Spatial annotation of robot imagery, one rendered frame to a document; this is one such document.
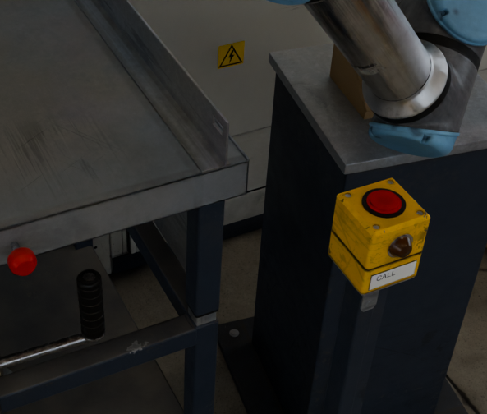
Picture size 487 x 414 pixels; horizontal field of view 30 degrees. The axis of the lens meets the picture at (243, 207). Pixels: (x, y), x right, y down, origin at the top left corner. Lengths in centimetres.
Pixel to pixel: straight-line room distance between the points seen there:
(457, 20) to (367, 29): 23
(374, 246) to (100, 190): 34
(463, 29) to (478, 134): 25
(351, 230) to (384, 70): 20
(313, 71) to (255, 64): 47
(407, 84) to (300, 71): 41
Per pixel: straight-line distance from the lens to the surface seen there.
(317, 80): 153
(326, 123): 143
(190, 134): 122
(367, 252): 104
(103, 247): 216
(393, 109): 120
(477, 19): 128
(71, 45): 141
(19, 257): 108
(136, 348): 137
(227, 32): 192
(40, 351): 122
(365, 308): 115
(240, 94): 203
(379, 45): 109
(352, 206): 105
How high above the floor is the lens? 158
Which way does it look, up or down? 41 degrees down
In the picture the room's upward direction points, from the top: 4 degrees clockwise
